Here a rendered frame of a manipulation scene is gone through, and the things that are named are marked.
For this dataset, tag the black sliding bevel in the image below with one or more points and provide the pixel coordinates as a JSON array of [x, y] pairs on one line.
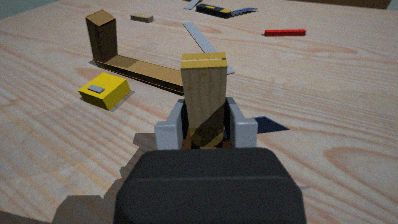
[[218, 11]]

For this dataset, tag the red rectangular bar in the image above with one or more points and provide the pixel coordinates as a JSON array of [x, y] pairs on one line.
[[296, 32]]

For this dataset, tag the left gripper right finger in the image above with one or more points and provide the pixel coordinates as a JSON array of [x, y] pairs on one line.
[[242, 131]]

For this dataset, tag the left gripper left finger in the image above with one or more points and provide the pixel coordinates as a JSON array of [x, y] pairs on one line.
[[169, 134]]

